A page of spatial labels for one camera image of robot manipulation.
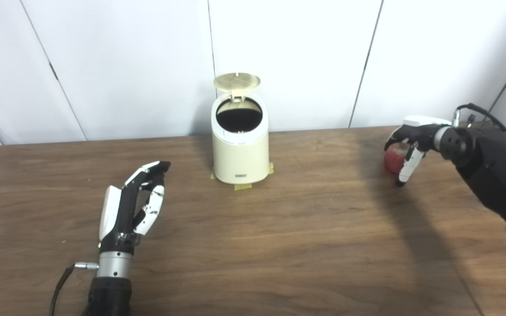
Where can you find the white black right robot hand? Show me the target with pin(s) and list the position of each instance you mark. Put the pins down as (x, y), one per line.
(420, 127)

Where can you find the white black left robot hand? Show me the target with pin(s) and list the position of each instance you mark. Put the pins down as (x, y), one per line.
(110, 210)

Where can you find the red apple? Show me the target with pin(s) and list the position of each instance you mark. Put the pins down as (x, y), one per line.
(394, 161)

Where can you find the round cream bin lid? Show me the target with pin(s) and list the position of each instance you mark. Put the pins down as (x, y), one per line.
(236, 81)

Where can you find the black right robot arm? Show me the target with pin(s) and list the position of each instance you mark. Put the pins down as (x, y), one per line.
(494, 166)

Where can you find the cream-colored plastic bin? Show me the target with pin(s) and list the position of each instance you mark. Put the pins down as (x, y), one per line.
(240, 158)

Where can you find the black wall panel hinge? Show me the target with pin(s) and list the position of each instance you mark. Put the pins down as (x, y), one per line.
(53, 71)

